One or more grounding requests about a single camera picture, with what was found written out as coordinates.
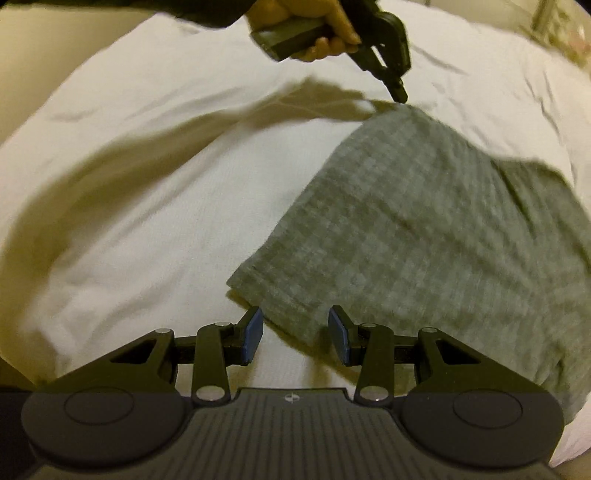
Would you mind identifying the grey checked garment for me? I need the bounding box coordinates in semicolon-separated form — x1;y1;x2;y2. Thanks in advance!
228;106;590;420

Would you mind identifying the person's left hand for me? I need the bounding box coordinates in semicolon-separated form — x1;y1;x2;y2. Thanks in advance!
245;1;362;63

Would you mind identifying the white bed duvet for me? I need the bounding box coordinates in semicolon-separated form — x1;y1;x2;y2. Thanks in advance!
0;0;591;467

